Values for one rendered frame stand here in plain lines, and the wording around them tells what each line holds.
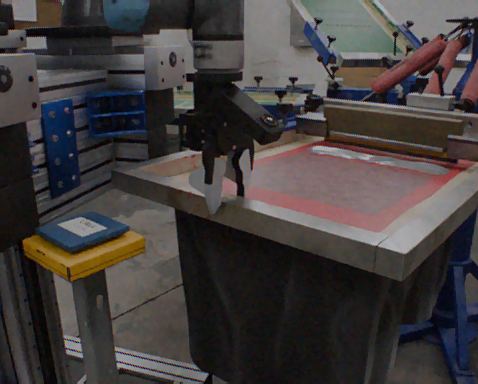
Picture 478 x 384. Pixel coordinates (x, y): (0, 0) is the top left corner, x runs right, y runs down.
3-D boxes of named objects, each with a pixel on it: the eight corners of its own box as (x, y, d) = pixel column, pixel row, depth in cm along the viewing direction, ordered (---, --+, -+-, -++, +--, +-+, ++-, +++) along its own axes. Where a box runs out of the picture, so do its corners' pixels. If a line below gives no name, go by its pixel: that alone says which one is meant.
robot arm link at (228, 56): (255, 41, 68) (216, 41, 62) (254, 73, 70) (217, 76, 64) (217, 41, 73) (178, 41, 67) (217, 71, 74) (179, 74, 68)
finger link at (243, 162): (230, 190, 82) (220, 141, 78) (257, 197, 79) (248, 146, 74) (218, 198, 80) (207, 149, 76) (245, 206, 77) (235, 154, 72)
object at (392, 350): (360, 456, 82) (387, 241, 68) (342, 446, 84) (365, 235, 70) (445, 337, 115) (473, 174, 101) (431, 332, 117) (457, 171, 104)
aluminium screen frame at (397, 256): (402, 282, 56) (406, 253, 55) (112, 187, 92) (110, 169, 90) (524, 160, 113) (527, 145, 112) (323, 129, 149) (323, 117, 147)
